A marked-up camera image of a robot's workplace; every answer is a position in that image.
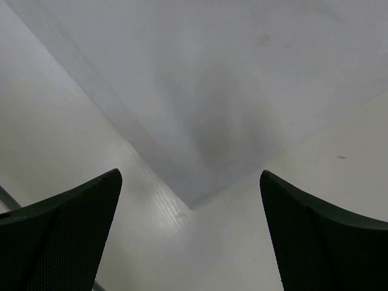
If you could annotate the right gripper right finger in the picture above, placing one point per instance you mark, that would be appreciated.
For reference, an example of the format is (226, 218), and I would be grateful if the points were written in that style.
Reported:
(320, 246)

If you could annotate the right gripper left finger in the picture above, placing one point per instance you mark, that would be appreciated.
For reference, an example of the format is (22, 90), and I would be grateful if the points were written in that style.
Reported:
(57, 243)

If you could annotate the white skirt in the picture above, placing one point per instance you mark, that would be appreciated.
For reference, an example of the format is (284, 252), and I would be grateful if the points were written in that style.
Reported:
(209, 91)

